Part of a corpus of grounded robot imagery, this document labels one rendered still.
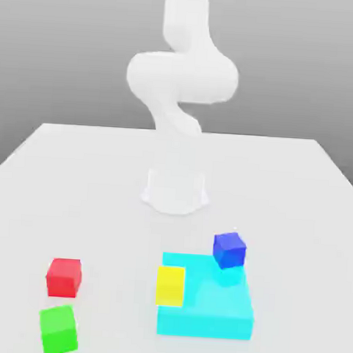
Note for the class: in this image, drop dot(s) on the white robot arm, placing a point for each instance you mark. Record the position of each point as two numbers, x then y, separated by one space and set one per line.
182 77

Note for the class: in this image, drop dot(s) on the small blue cube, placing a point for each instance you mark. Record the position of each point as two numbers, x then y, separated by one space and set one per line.
229 250

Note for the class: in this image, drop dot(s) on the small yellow cube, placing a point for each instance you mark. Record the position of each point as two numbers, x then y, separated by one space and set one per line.
170 286

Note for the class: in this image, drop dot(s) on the small red cube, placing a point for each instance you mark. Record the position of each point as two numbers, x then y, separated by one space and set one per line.
63 278

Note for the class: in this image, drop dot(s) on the small green cube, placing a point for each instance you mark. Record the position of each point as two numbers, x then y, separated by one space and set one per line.
58 331

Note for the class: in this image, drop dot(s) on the large cyan box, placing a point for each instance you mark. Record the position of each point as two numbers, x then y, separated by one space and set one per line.
215 314

